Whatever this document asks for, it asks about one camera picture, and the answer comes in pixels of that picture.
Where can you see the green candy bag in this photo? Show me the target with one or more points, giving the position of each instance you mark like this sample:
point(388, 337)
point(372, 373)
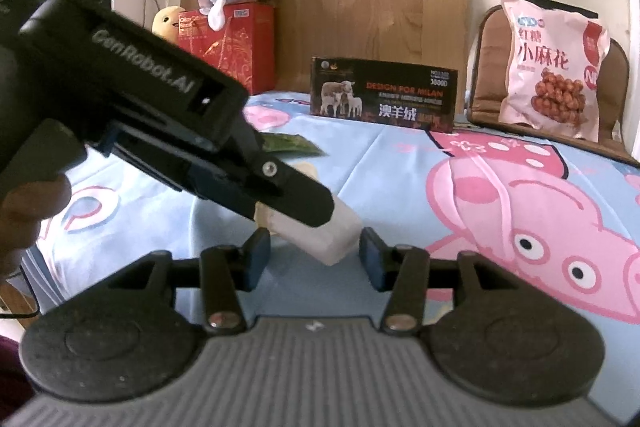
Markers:
point(295, 144)

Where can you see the brown chair cushion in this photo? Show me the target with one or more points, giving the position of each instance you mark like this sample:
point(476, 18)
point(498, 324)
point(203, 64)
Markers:
point(488, 89)

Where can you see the large pink snack bag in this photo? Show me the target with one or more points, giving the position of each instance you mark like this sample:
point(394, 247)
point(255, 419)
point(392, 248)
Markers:
point(553, 71)

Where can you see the person's left hand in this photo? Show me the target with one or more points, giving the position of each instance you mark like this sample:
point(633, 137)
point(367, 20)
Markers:
point(22, 212)

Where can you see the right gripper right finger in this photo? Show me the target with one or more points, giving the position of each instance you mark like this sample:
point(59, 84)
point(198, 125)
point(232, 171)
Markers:
point(402, 271)

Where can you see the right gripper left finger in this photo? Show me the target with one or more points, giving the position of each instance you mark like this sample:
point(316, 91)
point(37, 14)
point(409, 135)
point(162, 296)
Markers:
point(225, 270)

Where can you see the red gift bag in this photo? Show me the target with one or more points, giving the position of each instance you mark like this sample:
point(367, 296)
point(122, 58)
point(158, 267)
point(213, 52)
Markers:
point(243, 49)

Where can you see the Peppa Pig bed sheet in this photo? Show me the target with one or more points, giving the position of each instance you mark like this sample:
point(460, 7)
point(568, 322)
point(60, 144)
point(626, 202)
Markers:
point(443, 192)

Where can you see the yellow duck plush toy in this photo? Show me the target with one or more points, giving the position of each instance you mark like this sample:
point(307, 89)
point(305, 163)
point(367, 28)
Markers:
point(166, 23)

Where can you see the black cardboard storage box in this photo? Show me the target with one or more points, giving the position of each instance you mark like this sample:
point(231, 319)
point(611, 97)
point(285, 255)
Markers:
point(398, 94)

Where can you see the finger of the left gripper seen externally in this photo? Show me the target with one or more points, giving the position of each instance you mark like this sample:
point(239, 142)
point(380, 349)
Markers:
point(295, 191)

